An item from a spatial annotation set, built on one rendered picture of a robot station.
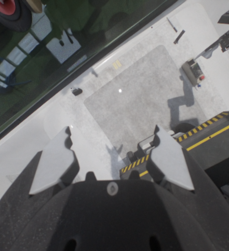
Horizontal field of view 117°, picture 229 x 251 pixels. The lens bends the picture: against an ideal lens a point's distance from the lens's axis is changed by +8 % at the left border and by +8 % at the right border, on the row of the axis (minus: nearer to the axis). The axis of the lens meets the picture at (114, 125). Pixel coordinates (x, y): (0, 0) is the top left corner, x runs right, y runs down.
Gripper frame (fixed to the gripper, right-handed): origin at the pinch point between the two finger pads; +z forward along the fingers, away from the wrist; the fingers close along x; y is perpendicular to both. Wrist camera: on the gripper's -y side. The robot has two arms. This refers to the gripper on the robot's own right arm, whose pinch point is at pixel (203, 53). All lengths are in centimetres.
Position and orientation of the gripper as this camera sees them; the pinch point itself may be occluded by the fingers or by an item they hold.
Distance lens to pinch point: 93.2
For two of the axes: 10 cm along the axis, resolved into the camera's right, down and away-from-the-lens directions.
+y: 5.6, 8.3, 0.5
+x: 8.3, -5.5, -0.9
